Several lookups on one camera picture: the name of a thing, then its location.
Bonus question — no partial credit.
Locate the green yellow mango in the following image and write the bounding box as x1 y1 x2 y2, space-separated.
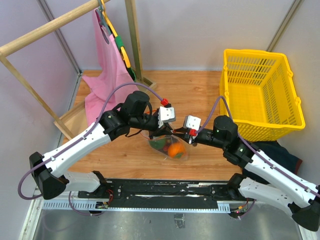
149 138 166 150

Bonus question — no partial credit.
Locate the clear zip bag orange zipper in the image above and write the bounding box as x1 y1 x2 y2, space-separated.
140 130 188 160

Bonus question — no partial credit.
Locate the orange persimmon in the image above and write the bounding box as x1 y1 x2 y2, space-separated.
167 142 187 159

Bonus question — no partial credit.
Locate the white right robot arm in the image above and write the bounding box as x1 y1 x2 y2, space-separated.
173 115 320 232

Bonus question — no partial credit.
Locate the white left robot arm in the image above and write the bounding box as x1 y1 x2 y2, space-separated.
29 90 176 200

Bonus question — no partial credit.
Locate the pink t-shirt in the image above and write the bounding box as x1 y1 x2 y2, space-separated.
82 11 133 125

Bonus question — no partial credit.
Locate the dark navy cloth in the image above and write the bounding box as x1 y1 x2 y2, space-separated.
252 141 303 174

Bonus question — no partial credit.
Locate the yellow plastic basket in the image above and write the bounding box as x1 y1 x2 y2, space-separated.
219 49 306 142

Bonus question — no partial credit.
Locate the yellow hanger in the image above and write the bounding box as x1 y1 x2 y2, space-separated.
102 13 131 69

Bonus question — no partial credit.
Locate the green hanger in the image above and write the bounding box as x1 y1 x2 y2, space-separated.
115 35 137 82

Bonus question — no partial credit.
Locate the wooden clothes rack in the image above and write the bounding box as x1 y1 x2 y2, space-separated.
0 0 157 139

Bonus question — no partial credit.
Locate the grey hanger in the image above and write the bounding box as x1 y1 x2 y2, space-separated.
95 0 112 45

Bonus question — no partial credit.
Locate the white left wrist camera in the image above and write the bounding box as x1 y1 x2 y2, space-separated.
158 106 176 123

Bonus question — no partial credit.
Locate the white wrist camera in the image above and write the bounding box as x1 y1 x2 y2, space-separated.
183 115 202 131
158 106 176 123

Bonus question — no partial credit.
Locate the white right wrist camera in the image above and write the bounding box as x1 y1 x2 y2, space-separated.
183 115 202 131

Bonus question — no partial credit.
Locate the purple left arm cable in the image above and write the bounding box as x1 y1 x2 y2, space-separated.
17 82 171 200

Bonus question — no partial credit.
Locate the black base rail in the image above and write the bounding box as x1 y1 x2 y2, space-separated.
77 178 247 211

